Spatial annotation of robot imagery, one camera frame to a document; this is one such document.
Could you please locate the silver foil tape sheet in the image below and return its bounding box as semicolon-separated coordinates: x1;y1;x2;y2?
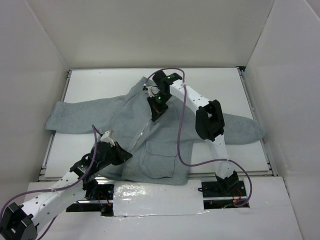
113;180;205;217

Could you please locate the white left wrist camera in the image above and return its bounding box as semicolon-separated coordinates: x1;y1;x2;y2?
100;129;115;147

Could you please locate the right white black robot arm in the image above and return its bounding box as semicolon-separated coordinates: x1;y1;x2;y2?
143;67;239;196

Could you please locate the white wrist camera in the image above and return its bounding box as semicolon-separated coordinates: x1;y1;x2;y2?
142;85;159;97
100;129;115;147

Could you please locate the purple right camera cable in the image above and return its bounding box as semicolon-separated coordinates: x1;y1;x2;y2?
144;67;253;208

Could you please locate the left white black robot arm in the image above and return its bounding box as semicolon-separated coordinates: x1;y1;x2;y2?
0;141;132;240

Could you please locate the grey zip-up fleece jacket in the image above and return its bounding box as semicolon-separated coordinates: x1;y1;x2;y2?
44;76;266;187

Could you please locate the purple camera cable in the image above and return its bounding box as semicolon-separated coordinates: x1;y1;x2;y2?
0;124;103;240
144;67;253;208

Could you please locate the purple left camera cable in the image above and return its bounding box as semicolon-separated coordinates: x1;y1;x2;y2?
0;124;103;240

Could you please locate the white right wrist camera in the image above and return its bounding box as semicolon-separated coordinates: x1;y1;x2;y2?
142;85;159;97

